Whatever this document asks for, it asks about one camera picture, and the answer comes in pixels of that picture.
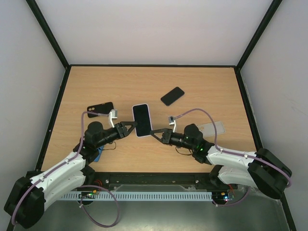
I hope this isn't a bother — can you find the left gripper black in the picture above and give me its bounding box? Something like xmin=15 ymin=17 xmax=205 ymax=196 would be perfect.
xmin=95 ymin=122 xmax=138 ymax=149

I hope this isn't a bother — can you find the silver white phone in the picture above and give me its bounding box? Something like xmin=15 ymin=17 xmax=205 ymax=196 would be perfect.
xmin=133 ymin=104 xmax=153 ymax=137

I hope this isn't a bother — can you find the lilac phone case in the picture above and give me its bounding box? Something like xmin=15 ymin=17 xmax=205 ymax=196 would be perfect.
xmin=131 ymin=103 xmax=154 ymax=138

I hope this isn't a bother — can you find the black phone case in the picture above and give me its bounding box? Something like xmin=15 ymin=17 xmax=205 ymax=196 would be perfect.
xmin=87 ymin=102 xmax=114 ymax=116

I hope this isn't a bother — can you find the blue phone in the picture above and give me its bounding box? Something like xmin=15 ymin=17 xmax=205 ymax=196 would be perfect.
xmin=94 ymin=145 xmax=104 ymax=162

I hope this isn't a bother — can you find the clear phone case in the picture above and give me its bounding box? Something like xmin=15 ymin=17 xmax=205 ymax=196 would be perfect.
xmin=197 ymin=121 xmax=226 ymax=138

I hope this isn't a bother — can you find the dark blue phone screen up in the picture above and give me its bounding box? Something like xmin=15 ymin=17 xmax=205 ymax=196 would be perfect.
xmin=160 ymin=87 xmax=185 ymax=106

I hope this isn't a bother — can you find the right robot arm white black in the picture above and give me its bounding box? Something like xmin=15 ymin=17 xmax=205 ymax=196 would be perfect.
xmin=150 ymin=124 xmax=292 ymax=199

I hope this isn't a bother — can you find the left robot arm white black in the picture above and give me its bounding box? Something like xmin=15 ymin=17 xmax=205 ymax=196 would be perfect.
xmin=4 ymin=121 xmax=137 ymax=229

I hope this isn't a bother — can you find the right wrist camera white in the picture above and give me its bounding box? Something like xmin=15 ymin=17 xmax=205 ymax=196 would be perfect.
xmin=168 ymin=116 xmax=177 ymax=133

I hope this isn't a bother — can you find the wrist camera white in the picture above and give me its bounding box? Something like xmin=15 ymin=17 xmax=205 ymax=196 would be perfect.
xmin=168 ymin=116 xmax=177 ymax=133
xmin=108 ymin=109 xmax=118 ymax=128

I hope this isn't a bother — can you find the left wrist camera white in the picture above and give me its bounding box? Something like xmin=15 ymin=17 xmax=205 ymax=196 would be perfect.
xmin=108 ymin=109 xmax=118 ymax=128

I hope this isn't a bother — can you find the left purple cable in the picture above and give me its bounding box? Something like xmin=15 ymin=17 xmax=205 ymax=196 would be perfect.
xmin=11 ymin=111 xmax=120 ymax=227

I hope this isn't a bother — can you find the purple cable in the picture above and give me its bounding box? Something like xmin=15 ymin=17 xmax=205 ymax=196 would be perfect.
xmin=11 ymin=111 xmax=120 ymax=227
xmin=173 ymin=108 xmax=293 ymax=208

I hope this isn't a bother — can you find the black front mounting rail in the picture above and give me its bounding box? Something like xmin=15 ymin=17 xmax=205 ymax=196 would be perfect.
xmin=23 ymin=171 xmax=281 ymax=193

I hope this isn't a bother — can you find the light blue slotted cable duct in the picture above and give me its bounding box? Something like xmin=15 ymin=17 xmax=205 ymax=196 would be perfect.
xmin=59 ymin=192 xmax=212 ymax=202

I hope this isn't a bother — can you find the black aluminium frame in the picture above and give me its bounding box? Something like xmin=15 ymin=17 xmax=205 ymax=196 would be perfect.
xmin=5 ymin=0 xmax=297 ymax=231

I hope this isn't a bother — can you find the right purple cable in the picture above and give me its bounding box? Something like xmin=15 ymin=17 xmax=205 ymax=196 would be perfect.
xmin=173 ymin=108 xmax=293 ymax=208

